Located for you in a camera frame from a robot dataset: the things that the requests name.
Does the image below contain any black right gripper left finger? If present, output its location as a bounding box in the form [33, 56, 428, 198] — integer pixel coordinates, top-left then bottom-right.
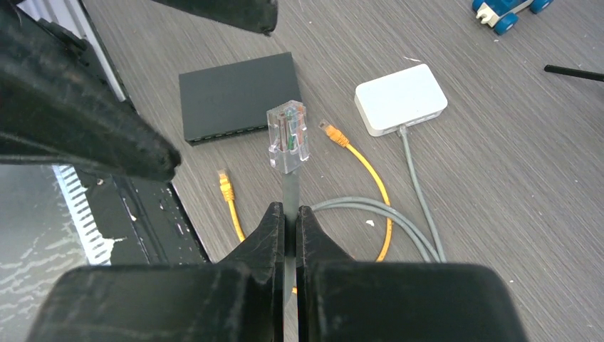
[27, 202, 285, 341]

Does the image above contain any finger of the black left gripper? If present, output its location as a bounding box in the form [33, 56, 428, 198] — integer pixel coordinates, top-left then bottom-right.
[153, 0, 278, 36]
[1, 1, 181, 182]

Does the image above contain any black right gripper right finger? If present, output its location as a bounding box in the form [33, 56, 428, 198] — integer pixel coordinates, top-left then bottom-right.
[296, 206, 528, 341]

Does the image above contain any yellow ethernet cable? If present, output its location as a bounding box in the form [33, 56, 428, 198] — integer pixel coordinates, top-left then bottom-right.
[217, 119, 395, 296]

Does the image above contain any grey ethernet cable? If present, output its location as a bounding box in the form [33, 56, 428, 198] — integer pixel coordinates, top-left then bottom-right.
[266, 99, 448, 308]

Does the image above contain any white network switch box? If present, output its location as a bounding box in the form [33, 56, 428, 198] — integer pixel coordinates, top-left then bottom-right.
[354, 64, 448, 137]

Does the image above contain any dark grey foam pad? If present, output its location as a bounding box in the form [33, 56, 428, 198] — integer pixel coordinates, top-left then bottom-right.
[179, 52, 303, 145]

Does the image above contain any colourful toy block tower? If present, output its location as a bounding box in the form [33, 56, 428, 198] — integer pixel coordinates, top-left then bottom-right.
[472, 0, 553, 36]

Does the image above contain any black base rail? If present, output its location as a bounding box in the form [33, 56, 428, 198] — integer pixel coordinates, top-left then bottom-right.
[14, 0, 211, 268]

